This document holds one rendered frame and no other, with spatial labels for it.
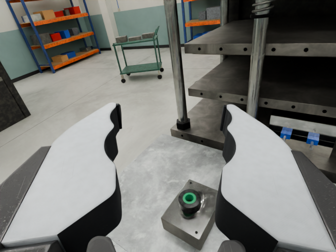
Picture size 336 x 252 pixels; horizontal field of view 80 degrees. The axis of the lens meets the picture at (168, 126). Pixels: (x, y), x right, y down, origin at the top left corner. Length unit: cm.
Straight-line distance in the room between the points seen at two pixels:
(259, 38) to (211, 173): 61
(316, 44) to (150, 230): 93
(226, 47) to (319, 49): 36
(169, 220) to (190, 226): 7
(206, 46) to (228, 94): 27
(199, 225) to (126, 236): 28
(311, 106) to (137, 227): 88
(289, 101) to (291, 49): 23
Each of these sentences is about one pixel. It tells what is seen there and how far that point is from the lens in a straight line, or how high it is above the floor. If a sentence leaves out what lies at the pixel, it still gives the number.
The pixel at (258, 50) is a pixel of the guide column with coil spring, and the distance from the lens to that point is 97.
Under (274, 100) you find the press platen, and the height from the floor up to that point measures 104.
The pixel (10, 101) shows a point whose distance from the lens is 439.
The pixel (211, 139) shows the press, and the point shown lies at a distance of 120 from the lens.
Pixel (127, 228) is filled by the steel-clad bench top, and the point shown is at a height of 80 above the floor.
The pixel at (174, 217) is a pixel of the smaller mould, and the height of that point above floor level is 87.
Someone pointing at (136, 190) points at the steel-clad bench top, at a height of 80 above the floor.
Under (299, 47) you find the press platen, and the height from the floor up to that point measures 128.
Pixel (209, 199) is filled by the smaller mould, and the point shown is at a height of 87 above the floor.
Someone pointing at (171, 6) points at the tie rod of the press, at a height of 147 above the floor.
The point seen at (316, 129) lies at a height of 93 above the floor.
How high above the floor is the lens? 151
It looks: 32 degrees down
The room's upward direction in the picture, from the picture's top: 9 degrees counter-clockwise
